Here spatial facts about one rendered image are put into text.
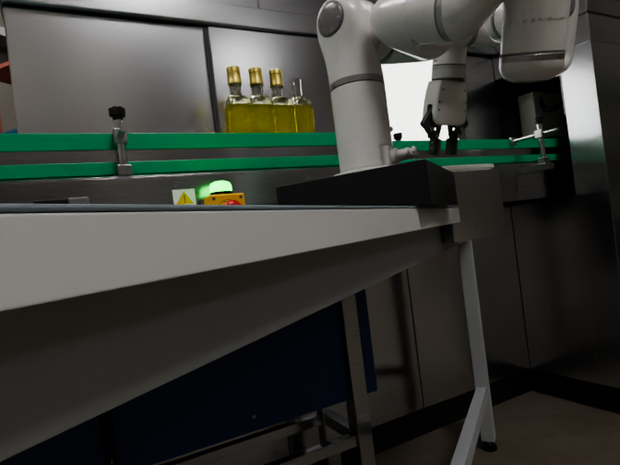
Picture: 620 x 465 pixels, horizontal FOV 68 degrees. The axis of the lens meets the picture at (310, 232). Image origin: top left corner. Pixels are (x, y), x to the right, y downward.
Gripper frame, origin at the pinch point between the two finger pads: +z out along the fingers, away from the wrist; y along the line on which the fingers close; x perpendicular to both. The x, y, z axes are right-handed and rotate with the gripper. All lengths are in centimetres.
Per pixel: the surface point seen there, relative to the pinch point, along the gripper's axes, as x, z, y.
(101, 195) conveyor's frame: -10, 8, 74
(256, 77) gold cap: -30.5, -16.5, 34.6
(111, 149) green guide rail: -14, 0, 72
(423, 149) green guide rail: -22.6, 1.7, -14.8
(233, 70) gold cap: -31, -18, 40
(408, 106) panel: -43, -12, -26
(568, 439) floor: 12, 89, -50
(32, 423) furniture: 61, 8, 84
